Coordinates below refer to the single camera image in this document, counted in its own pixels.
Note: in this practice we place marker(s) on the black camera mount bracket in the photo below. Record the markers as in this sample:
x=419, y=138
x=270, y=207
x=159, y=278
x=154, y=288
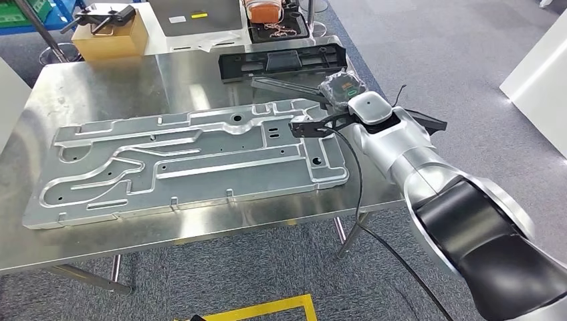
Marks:
x=310, y=129

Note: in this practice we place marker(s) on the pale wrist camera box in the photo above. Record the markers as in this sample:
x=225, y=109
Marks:
x=302, y=119

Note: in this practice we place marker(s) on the black tray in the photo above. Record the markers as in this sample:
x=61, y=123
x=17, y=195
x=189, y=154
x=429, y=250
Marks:
x=301, y=31

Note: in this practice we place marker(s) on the silver stanchion post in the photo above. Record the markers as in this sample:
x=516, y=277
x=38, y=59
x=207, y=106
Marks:
x=315, y=22

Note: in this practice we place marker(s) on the stainless steel workbench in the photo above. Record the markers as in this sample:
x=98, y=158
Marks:
x=110, y=88

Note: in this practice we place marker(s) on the stamped silver metal panel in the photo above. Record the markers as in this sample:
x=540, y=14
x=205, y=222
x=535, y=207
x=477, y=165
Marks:
x=199, y=177

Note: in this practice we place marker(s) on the black robot foot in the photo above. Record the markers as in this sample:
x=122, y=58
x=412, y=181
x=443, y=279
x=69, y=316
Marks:
x=198, y=318

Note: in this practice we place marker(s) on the cardboard box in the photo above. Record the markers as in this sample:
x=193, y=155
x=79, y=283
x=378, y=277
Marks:
x=110, y=42

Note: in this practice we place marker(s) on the yellow floor tape square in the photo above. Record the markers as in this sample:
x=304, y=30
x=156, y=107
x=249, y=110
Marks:
x=265, y=308

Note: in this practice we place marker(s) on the blue plastic crate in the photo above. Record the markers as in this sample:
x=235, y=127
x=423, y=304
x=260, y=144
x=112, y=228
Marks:
x=57, y=20

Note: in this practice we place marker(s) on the black clamp tool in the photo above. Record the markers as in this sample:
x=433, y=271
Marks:
x=110, y=17

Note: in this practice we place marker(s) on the green plastic crate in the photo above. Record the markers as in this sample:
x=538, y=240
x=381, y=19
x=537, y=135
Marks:
x=17, y=11

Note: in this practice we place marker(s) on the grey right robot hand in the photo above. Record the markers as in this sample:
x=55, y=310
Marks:
x=343, y=88

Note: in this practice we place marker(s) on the white cabinet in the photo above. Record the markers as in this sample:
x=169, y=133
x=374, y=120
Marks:
x=540, y=84
x=11, y=102

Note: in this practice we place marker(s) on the black plastic plate part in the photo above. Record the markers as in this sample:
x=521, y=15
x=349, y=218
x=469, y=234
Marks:
x=283, y=87

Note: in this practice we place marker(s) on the silver metal sheet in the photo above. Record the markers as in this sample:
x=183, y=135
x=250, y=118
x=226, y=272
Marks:
x=212, y=17

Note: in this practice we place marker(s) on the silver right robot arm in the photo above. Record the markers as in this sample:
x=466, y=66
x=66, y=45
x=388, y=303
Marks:
x=407, y=150

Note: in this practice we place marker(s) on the black stanchion post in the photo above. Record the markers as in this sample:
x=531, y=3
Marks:
x=40, y=31

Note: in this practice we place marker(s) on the black plastic bracket part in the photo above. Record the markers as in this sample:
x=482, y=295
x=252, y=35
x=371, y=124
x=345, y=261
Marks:
x=248, y=66

